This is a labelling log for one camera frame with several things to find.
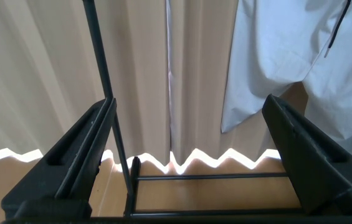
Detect beige curtain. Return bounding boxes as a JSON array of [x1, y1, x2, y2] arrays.
[[0, 0, 309, 167]]

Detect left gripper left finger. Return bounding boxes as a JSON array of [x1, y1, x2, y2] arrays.
[[1, 97, 118, 218]]

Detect pale grey shorts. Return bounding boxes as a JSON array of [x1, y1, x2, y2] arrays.
[[221, 0, 352, 141]]

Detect black clothes rack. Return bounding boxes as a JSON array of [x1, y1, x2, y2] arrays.
[[82, 0, 304, 218]]

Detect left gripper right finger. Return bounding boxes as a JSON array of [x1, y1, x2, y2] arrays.
[[262, 94, 352, 217]]

